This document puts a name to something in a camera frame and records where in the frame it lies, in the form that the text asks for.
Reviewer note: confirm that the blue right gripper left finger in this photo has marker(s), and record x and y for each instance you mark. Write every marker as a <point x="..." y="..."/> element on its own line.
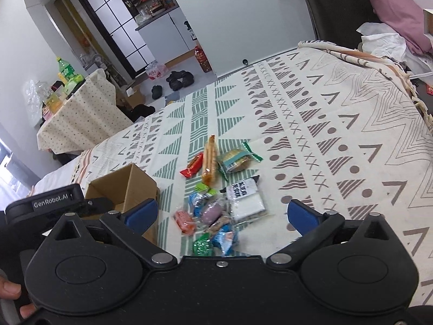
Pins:
<point x="126" y="230"/>

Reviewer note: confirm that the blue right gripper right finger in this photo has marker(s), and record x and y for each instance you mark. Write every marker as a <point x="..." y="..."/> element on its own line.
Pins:
<point x="316" y="230"/>

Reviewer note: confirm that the orange-red snack package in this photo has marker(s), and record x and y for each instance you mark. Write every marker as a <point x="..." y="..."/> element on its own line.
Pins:
<point x="185" y="222"/>

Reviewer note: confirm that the white sesame cake package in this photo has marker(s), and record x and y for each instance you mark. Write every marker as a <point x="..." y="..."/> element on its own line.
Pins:
<point x="245" y="203"/>

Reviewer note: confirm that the dark green snack packet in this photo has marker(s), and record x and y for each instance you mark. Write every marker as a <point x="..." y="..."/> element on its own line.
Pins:
<point x="203" y="246"/>

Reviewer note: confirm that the person's left hand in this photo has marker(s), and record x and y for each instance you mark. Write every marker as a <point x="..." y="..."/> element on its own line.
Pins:
<point x="12" y="291"/>

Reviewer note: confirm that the brown cardboard box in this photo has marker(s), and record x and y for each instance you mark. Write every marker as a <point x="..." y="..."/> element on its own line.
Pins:
<point x="125" y="187"/>

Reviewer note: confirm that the light green candy wrapper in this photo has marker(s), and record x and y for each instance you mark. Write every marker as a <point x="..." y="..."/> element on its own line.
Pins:
<point x="205" y="190"/>

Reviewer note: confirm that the red candy bar wrapper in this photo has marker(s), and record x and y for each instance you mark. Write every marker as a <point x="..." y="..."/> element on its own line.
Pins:
<point x="193" y="167"/>

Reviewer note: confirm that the brown nut snack packet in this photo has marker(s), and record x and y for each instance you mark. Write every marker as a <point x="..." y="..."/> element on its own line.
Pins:
<point x="218" y="224"/>

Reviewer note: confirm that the blue snack packet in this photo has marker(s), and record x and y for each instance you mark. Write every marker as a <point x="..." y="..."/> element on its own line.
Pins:
<point x="225" y="238"/>

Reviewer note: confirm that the orange cracker stick package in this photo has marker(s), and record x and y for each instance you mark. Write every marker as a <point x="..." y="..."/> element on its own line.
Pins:
<point x="209" y="163"/>

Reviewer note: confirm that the patterned bed cover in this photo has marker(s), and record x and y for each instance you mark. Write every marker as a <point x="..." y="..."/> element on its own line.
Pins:
<point x="334" y="129"/>

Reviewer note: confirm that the round biscuit green wrapper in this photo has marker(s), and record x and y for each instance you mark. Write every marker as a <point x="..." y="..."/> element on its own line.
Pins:
<point x="236" y="160"/>

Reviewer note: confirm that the table with dotted cloth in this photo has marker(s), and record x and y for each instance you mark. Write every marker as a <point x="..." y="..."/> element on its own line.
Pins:
<point x="86" y="119"/>

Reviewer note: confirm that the black shoes pile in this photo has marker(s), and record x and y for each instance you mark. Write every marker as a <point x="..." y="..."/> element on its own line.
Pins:
<point x="176" y="81"/>

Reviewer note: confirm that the red white plastic bag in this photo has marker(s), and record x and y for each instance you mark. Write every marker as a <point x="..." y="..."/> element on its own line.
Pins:
<point x="156" y="70"/>

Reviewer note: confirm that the green soda bottle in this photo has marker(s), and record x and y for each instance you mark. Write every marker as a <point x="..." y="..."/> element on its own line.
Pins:
<point x="68" y="72"/>

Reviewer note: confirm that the red oil bottle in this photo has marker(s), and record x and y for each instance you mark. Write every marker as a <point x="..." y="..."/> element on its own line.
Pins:
<point x="202" y="59"/>

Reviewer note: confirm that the white cabinet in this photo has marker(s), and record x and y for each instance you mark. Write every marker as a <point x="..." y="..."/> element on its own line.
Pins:
<point x="168" y="35"/>

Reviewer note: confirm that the white crumpled cloth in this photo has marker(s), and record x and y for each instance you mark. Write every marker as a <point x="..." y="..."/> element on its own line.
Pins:
<point x="381" y="40"/>

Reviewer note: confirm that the black framed glass door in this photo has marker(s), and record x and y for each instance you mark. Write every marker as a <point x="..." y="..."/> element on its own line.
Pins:
<point x="117" y="26"/>

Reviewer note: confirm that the purple pillow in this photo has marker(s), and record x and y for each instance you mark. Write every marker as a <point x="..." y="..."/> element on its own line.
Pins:
<point x="406" y="18"/>

